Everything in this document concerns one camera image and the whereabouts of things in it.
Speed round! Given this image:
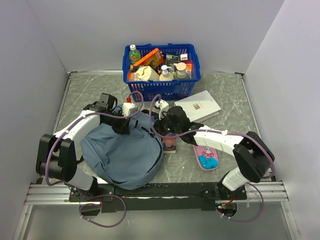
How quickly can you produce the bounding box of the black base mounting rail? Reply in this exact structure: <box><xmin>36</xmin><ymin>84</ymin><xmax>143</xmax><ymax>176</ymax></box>
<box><xmin>69</xmin><ymin>182</ymin><xmax>247</xmax><ymax>213</ymax></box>

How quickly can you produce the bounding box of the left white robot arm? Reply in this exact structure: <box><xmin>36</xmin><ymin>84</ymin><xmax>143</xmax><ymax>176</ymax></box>
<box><xmin>35</xmin><ymin>93</ymin><xmax>138</xmax><ymax>201</ymax></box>

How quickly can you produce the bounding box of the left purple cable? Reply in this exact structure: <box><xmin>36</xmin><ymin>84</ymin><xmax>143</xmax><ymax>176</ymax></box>
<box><xmin>44</xmin><ymin>90</ymin><xmax>145</xmax><ymax>187</ymax></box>

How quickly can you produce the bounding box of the white notebook with barcode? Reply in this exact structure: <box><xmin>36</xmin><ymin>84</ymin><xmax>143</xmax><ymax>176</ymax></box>
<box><xmin>174</xmin><ymin>90</ymin><xmax>221</xmax><ymax>123</ymax></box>

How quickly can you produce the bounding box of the blue grey backpack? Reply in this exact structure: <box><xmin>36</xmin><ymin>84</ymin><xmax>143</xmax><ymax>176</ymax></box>
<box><xmin>80</xmin><ymin>111</ymin><xmax>164</xmax><ymax>190</ymax></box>

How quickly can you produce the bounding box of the orange snack box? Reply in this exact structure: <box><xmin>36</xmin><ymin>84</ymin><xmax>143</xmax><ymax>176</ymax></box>
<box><xmin>133</xmin><ymin>48</ymin><xmax>164</xmax><ymax>68</ymax></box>

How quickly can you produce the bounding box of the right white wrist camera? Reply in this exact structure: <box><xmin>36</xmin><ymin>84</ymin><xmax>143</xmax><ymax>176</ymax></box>
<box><xmin>154</xmin><ymin>99</ymin><xmax>169</xmax><ymax>120</ymax></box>

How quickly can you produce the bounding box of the beige crumpled paper bag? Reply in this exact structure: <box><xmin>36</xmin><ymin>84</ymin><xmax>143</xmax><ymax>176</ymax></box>
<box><xmin>129</xmin><ymin>66</ymin><xmax>160</xmax><ymax>81</ymax></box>

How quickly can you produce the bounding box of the small white barcode box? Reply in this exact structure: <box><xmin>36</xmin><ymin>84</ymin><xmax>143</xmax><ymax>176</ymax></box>
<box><xmin>180</xmin><ymin>53</ymin><xmax>188</xmax><ymax>61</ymax></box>

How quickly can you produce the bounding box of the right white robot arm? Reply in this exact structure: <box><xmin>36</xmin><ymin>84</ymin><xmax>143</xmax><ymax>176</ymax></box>
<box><xmin>154</xmin><ymin>103</ymin><xmax>275</xmax><ymax>199</ymax></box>

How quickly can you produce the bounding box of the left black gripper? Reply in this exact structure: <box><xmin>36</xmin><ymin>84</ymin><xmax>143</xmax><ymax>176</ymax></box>
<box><xmin>103</xmin><ymin>109</ymin><xmax>132</xmax><ymax>135</ymax></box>

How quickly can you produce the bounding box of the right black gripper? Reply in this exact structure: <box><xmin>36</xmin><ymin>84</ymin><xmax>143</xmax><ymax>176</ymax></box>
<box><xmin>151</xmin><ymin>111</ymin><xmax>182</xmax><ymax>138</ymax></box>

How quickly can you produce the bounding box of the grey pump bottle beige cap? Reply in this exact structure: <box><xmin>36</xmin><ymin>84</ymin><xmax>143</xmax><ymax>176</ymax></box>
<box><xmin>173</xmin><ymin>62</ymin><xmax>191</xmax><ymax>80</ymax></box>

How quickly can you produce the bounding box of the beige pump bottle white cap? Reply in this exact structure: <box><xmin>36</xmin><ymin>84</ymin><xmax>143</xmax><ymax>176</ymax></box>
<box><xmin>159</xmin><ymin>65</ymin><xmax>175</xmax><ymax>81</ymax></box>

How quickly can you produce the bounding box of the pink cat pencil case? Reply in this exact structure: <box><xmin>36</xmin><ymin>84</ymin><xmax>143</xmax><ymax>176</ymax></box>
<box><xmin>193</xmin><ymin>145</ymin><xmax>219</xmax><ymax>172</ymax></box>

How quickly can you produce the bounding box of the orange box in basket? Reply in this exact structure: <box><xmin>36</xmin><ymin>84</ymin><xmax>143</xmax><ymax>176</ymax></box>
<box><xmin>185</xmin><ymin>62</ymin><xmax>193</xmax><ymax>78</ymax></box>

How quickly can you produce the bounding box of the blue plastic shopping basket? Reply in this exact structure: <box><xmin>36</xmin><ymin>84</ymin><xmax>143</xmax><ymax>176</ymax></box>
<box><xmin>122</xmin><ymin>43</ymin><xmax>201</xmax><ymax>102</ymax></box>

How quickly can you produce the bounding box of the Jane Eyre book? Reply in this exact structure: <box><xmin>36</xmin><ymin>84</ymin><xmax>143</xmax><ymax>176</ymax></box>
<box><xmin>162</xmin><ymin>132</ymin><xmax>177</xmax><ymax>154</ymax></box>

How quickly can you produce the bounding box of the green drink bottle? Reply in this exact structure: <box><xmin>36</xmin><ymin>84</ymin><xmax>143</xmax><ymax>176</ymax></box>
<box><xmin>129</xmin><ymin>44</ymin><xmax>141</xmax><ymax>65</ymax></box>

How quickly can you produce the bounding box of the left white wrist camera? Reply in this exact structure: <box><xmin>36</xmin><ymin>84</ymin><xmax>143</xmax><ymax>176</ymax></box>
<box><xmin>121</xmin><ymin>97</ymin><xmax>138</xmax><ymax>117</ymax></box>

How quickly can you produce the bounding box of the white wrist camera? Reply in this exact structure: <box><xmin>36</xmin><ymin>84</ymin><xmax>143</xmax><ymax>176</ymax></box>
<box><xmin>154</xmin><ymin>99</ymin><xmax>169</xmax><ymax>120</ymax></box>
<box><xmin>121</xmin><ymin>97</ymin><xmax>138</xmax><ymax>117</ymax></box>

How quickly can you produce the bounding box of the black green product box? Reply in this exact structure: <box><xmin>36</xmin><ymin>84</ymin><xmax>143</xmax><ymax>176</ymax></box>
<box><xmin>165</xmin><ymin>53</ymin><xmax>181</xmax><ymax>67</ymax></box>

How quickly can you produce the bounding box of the aluminium frame rail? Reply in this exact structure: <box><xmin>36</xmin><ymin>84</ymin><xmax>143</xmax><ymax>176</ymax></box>
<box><xmin>23</xmin><ymin>181</ymin><xmax>76</xmax><ymax>206</ymax></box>

